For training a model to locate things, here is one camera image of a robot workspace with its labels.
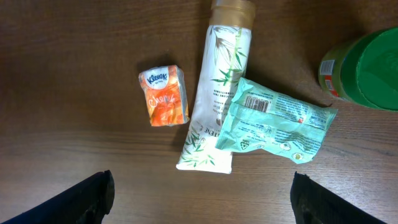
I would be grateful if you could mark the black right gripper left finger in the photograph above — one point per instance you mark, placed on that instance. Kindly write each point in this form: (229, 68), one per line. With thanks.
(86, 202)

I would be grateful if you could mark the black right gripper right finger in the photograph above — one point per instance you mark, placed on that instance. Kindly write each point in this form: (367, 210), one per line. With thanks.
(312, 203)

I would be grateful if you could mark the teal wet wipes pack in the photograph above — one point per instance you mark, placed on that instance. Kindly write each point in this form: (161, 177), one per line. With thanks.
(260, 118)

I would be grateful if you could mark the orange tissue packet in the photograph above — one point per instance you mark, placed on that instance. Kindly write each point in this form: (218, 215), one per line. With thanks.
(166, 97)

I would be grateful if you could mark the green lid jar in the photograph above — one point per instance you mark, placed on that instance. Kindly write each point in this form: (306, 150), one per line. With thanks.
(363, 71)

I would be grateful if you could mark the white cosmetic tube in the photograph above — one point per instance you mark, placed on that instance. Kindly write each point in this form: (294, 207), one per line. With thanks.
(225, 59)

